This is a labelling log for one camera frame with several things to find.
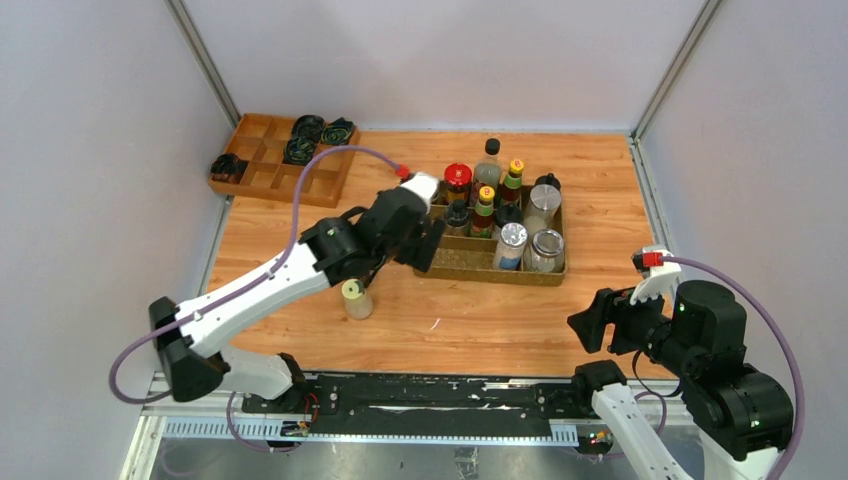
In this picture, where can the yellow cap chili sauce bottle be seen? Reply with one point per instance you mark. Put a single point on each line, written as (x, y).
(509, 191)

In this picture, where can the tall black cap oil bottle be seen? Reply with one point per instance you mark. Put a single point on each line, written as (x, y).
(487, 171)

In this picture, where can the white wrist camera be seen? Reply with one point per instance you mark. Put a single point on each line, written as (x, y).
(424, 185)
(658, 276)

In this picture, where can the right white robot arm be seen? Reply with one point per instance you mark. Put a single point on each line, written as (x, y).
(744, 416)

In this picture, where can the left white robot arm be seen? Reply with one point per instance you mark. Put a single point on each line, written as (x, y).
(195, 352)

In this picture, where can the yellow cap green bottle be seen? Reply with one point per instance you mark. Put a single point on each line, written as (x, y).
(482, 221)

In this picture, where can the wooden compartment organizer box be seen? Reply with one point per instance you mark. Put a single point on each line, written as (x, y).
(259, 142)

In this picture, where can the silver lid salt jar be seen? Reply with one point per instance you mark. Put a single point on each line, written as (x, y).
(512, 239)

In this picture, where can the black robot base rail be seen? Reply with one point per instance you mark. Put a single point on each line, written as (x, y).
(433, 409)

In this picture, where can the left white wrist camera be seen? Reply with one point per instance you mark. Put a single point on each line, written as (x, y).
(424, 185)

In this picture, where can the steel lid glass jar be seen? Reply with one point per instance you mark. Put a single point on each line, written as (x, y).
(543, 203)

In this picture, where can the pale green cap shaker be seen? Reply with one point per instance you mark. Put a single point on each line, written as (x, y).
(357, 301)

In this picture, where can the small black cap bottle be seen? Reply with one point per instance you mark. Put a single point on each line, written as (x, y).
(457, 218)

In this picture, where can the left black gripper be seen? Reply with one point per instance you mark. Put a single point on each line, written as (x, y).
(426, 248)

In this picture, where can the red cap sauce bottle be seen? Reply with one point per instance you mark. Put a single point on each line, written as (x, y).
(457, 181)

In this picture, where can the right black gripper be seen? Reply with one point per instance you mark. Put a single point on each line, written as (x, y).
(589, 324)

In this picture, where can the woven divided basket tray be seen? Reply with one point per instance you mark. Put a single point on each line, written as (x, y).
(470, 259)

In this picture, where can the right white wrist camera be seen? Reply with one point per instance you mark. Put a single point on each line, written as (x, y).
(658, 276)

